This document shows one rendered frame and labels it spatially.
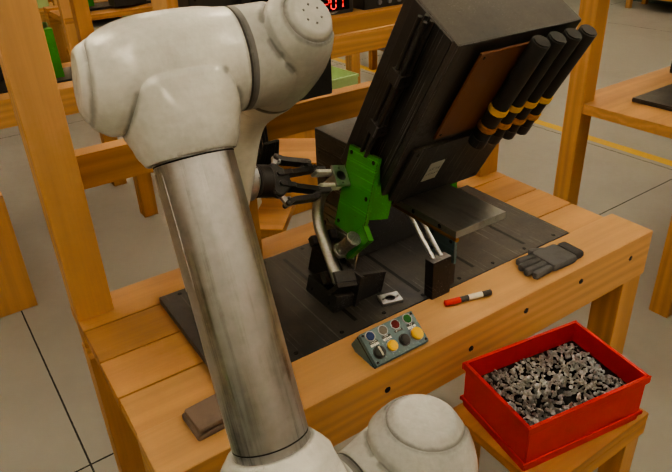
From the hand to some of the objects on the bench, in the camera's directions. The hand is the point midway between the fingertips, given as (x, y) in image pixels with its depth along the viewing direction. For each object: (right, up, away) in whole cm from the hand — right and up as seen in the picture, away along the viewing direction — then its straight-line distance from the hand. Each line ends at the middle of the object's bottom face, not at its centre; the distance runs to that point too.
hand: (327, 179), depth 152 cm
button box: (+14, -41, -8) cm, 44 cm away
